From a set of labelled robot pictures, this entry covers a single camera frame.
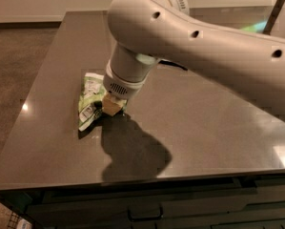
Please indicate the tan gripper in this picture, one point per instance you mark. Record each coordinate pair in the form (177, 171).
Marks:
(120, 86)

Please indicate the green jalapeno chip bag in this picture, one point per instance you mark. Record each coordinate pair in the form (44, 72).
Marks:
(90, 101)

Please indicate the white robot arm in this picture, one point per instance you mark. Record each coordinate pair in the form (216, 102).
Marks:
(146, 31)

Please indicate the dark cabinet drawer handle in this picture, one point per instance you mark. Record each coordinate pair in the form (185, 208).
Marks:
(144, 213)

